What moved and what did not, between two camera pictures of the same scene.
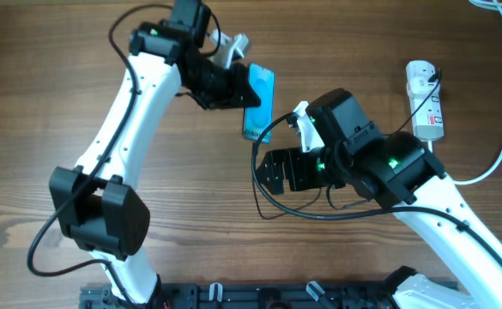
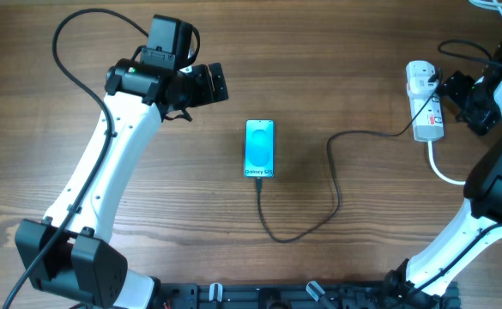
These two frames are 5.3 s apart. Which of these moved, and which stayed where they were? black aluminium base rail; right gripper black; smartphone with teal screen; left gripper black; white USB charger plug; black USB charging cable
Moved: smartphone with teal screen; right gripper black; black USB charging cable; left gripper black
Stayed: white USB charger plug; black aluminium base rail
